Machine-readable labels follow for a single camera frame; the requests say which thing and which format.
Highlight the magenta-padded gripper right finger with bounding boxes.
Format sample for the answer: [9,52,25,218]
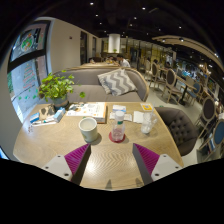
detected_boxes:
[131,143,183,186]

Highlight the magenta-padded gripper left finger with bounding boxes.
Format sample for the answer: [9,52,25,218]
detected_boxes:
[42,143,92,186]

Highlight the clear plastic bottle white cap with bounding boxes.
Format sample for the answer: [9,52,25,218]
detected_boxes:
[110,110,127,143]

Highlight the dark grey tufted chair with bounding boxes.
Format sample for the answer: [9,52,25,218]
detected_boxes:
[154,106,200,157]

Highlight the white ceramic mug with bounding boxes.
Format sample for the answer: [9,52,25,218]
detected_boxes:
[78,116,99,144]

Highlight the clear plastic cup with straw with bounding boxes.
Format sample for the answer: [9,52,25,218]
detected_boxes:
[140,111,158,135]

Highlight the light blue tissue box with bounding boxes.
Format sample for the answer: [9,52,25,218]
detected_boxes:
[53,107,67,123]

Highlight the flat round red coaster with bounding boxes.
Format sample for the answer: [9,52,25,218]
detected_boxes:
[108,131,127,144]

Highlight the white paper napkin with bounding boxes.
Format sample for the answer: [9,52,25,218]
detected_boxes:
[133,110,146,124]

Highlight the blue white small pack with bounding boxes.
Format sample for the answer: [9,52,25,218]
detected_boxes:
[29,112,41,124]

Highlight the brown cardboard holder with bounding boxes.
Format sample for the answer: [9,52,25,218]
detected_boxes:
[38,103,57,119]

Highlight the printed paper menu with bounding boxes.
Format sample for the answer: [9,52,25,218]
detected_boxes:
[65,101,98,118]

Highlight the yellow table card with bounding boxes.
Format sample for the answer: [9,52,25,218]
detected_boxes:
[139,102,154,113]

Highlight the white box with orange print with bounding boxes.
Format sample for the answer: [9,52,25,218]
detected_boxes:
[84,102,108,124]

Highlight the white blue tissue pack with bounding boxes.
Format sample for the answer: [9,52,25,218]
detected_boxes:
[112,104,128,114]

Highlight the green potted plant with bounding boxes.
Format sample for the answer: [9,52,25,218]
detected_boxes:
[38,70,87,109]

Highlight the grey curved sofa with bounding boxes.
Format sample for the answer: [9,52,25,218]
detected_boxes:
[53,66,150,104]

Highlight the group of round-back chairs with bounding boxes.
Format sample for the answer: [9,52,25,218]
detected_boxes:
[144,61,224,161]

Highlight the grey white chevron pillow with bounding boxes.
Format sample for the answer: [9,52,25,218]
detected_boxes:
[97,68,138,97]

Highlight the dark framed decorated window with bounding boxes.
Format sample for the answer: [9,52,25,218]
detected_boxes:
[6,20,52,118]

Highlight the person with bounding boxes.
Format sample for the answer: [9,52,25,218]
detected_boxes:
[116,53,132,68]
[105,54,116,64]

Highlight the white round pillar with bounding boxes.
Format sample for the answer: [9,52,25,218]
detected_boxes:
[107,33,122,54]

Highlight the group of ceiling spotlights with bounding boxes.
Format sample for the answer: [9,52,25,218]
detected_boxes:
[86,1,188,44]

